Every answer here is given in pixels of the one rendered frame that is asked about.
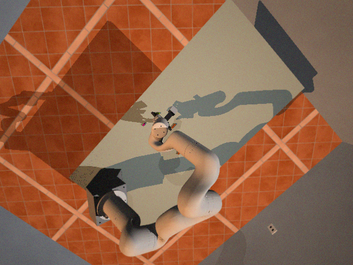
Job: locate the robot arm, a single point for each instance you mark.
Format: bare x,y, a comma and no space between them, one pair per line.
196,202

